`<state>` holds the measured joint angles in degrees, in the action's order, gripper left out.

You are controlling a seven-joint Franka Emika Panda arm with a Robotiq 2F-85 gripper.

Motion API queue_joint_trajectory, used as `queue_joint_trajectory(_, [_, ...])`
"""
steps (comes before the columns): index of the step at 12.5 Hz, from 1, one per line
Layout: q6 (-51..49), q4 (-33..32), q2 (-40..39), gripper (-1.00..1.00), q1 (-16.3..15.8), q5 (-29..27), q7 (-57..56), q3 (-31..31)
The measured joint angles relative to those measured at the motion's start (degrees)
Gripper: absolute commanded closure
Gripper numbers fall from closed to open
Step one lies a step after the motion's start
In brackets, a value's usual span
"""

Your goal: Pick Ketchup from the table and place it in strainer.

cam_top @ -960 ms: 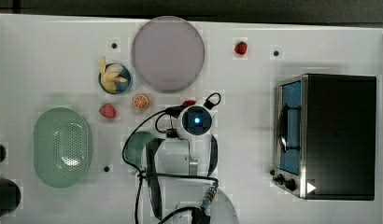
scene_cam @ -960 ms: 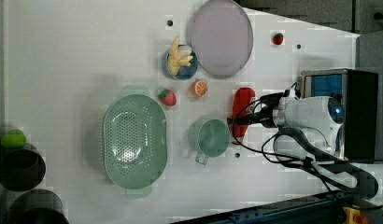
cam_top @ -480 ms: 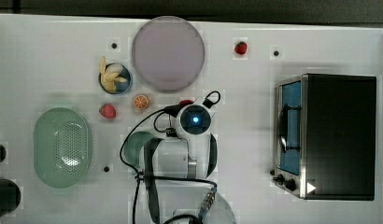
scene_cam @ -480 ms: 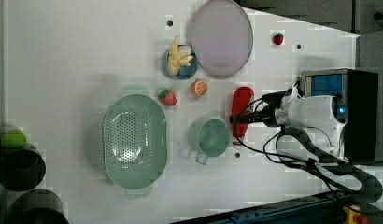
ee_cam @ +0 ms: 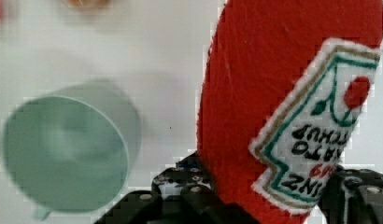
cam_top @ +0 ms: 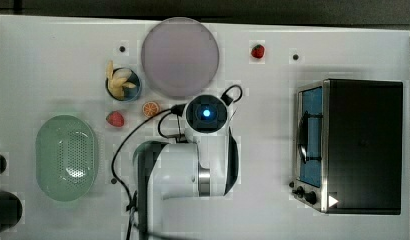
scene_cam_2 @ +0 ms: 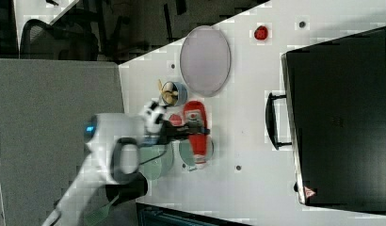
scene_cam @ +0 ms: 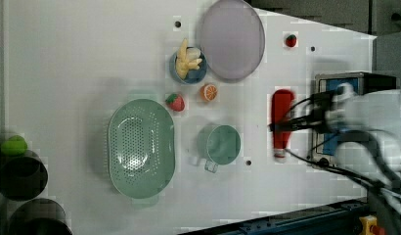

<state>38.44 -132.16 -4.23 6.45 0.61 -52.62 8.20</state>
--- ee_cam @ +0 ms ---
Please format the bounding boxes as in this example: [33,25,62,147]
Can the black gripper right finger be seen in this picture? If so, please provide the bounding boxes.
[319,166,383,224]

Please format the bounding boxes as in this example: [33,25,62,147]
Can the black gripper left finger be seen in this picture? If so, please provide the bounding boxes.
[151,153,212,200]

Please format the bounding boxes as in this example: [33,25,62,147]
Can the red plush ketchup bottle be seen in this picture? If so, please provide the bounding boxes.
[197,0,383,224]

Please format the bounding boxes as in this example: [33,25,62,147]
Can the green plastic cup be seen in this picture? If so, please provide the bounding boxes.
[0,82,142,220]

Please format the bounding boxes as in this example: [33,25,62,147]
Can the plush orange half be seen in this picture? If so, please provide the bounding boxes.
[64,0,111,8]

